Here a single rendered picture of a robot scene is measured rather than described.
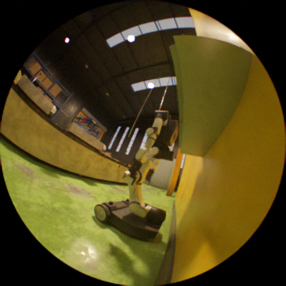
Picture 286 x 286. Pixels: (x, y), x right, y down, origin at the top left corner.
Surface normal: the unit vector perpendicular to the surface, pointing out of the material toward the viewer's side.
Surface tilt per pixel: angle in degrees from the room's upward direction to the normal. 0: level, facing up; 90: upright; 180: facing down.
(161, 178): 90
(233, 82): 180
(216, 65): 180
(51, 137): 90
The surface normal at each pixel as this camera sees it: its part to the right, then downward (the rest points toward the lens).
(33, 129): 0.89, 0.16
